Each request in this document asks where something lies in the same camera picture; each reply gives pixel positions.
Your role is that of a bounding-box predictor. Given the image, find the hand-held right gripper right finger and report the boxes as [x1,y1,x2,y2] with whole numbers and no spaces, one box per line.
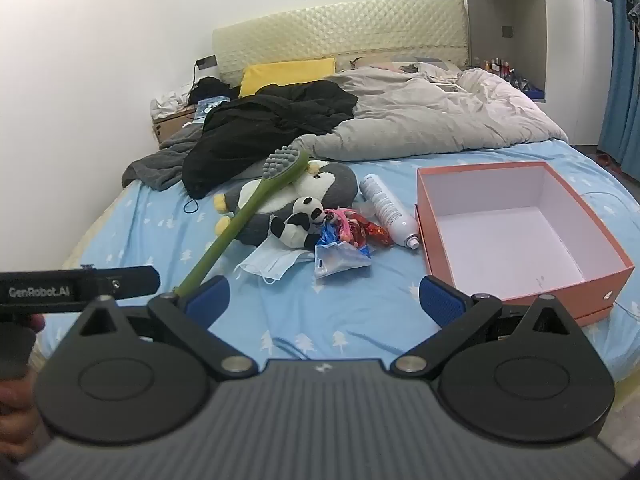
[390,275,574,381]

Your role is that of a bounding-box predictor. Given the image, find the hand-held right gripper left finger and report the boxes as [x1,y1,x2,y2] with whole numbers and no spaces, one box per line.
[80,275,259,381]

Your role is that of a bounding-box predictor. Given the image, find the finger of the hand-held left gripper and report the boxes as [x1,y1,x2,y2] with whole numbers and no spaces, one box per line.
[95,265,162,304]

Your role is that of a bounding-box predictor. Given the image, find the green long-handled grey-head brush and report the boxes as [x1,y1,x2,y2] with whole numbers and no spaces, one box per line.
[173,144,312,298]

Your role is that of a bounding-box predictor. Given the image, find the red foil wrapper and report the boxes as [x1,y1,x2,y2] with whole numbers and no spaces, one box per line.
[361,220,396,249]

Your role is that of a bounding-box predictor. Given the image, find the pink cardboard box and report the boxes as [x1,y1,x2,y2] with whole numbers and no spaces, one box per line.
[414,161,636,325]

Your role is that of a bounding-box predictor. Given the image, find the blue white snack packet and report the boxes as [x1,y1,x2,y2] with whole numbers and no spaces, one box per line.
[313,220,374,280]

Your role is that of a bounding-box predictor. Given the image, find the small panda plush toy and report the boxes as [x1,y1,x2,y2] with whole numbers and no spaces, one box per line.
[269,196,328,251]

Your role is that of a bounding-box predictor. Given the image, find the person's left hand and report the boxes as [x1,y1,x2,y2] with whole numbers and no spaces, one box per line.
[0,314,51,461]

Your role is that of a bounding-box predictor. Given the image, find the bed with blue sheet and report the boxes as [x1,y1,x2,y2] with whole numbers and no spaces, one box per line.
[30,135,640,401]

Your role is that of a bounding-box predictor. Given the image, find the white spray can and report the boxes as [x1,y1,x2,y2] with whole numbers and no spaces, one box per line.
[359,173,422,251]

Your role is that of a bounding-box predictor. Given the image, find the dark grey cloth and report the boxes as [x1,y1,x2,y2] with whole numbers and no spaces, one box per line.
[121,122,206,192]

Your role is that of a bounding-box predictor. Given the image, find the pink small item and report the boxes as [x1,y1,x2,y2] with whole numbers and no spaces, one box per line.
[326,206,362,233]

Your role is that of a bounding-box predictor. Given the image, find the wooden nightstand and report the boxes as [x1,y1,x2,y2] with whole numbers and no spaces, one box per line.
[150,105,201,151]

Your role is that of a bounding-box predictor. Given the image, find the grey penguin plush toy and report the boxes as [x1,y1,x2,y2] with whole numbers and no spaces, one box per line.
[213,159,359,248]

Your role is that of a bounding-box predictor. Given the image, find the white crumpled cloth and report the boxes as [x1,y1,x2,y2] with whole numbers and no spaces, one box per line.
[151,89,193,121]

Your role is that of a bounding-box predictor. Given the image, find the light grey duvet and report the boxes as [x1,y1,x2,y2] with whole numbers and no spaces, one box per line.
[292,62,569,162]

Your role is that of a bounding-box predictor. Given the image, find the black jacket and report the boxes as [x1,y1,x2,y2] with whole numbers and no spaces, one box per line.
[181,79,360,200]

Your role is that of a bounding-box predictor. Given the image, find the black bag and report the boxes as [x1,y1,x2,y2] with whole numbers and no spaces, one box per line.
[187,76,241,107]

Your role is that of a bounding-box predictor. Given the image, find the blue tray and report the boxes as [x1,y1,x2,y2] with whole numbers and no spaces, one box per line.
[515,80,547,103]

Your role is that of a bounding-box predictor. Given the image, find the yellow pillow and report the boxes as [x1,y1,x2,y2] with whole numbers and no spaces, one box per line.
[239,57,337,98]

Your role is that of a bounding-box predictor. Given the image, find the row of small bottles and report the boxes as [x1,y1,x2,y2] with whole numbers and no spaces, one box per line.
[470,56,516,78]

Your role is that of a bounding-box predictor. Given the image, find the pink pillow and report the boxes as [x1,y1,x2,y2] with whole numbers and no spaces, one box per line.
[350,59,426,73]

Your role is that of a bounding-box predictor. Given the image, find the blue curtain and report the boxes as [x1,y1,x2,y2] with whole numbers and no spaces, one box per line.
[595,0,640,181]

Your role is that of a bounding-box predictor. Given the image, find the cream quilted headboard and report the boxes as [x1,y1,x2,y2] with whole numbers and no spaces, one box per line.
[212,0,468,86]

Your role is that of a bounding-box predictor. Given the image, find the hanging blue clothes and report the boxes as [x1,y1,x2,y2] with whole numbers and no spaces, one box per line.
[620,0,640,43]

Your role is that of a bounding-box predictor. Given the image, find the black charger with cable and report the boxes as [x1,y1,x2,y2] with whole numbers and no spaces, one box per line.
[192,55,218,91]

